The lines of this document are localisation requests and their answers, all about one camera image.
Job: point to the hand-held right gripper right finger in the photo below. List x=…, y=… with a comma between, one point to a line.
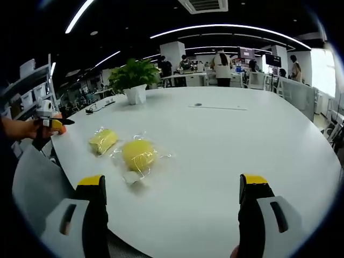
x=266, y=223

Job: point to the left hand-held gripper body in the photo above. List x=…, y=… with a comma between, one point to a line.
x=45, y=108

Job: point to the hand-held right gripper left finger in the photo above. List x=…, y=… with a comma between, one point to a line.
x=78, y=225

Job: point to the oblong yellow packaged cake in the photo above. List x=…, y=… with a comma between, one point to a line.
x=103, y=141

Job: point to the round yellow packaged bun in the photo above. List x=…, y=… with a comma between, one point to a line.
x=139, y=154

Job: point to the person's left hand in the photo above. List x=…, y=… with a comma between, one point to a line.
x=33, y=130

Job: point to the person's right hand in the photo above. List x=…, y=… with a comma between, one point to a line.
x=237, y=252

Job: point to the shelf with white bins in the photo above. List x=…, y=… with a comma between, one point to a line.
x=29, y=88

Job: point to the grey chair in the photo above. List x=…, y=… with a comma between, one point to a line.
x=37, y=182

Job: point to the small white packet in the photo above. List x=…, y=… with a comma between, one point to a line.
x=131, y=178

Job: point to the green potted plant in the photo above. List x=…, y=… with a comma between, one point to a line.
x=134, y=78

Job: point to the white mesh chair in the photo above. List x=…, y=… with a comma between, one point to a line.
x=298, y=98

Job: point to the white pillar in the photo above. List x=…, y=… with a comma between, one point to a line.
x=172, y=57

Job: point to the dark monitor screen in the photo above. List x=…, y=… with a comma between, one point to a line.
x=272, y=59

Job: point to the ceiling air vent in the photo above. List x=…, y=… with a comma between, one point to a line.
x=204, y=5

